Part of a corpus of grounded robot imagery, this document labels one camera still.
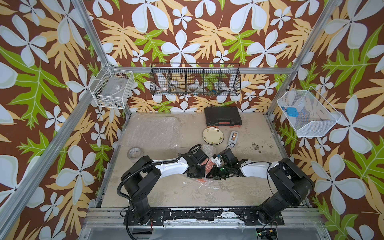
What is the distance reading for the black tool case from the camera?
1099 mm

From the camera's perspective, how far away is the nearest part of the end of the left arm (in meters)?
0.68

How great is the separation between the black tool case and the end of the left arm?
1.20 ft
